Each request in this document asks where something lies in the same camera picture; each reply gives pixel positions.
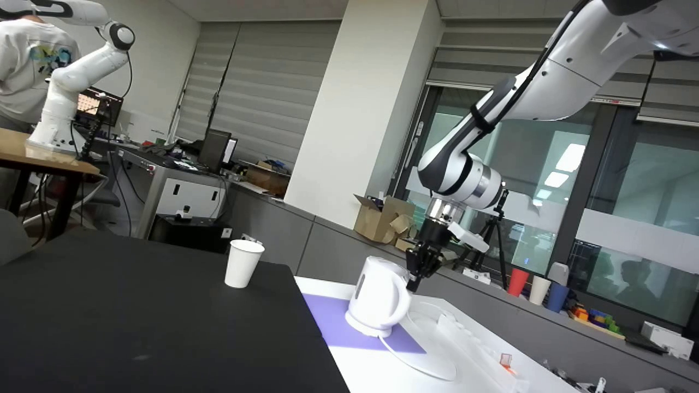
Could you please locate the red cup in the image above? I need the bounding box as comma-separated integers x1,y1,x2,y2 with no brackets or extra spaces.
507,269,529,297

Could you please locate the purple mat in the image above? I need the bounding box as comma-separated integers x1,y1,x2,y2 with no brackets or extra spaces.
305,295,422,353

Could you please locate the wooden desk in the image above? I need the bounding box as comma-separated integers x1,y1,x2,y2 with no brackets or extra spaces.
0,129,101,238

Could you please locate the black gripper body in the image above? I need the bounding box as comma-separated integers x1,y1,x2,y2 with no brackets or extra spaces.
405,218,451,280

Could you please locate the computer monitor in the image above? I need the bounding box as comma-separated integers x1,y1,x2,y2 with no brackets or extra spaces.
198,129,234,172

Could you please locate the blue cup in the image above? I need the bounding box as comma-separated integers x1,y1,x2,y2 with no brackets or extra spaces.
546,283,568,311

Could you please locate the white kettle power cable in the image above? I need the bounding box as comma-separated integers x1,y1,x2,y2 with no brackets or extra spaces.
378,301,472,383

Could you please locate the cardboard box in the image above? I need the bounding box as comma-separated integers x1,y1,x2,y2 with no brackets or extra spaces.
353,197,413,245

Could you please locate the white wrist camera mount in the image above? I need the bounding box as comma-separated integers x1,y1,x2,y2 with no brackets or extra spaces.
447,221,488,253

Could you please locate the black camera tripod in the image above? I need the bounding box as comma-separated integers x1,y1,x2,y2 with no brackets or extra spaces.
455,216,508,286

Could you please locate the white electric kettle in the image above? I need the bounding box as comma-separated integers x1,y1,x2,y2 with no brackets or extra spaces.
345,256,410,337

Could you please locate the person in white hoodie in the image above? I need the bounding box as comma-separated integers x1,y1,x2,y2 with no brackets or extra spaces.
0,15,80,131

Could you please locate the white extension power strip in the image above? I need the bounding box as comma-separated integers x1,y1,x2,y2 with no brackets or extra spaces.
425,299,578,393

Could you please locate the grey office chair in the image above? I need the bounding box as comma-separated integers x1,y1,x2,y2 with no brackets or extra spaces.
0,210,32,264

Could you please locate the white paper cup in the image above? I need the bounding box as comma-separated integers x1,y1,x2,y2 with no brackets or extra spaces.
225,240,264,287

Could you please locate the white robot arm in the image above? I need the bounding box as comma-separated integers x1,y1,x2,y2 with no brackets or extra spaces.
405,0,699,293

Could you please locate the white cup on ledge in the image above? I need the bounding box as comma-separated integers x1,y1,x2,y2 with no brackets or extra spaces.
529,274,550,306

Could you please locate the grey white cabinet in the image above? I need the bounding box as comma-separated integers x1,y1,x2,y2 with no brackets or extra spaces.
120,148,226,238

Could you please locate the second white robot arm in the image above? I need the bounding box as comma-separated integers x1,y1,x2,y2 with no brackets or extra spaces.
29,0,135,152

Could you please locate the black perforated breadboard table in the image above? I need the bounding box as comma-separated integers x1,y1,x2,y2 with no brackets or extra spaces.
0,229,350,393

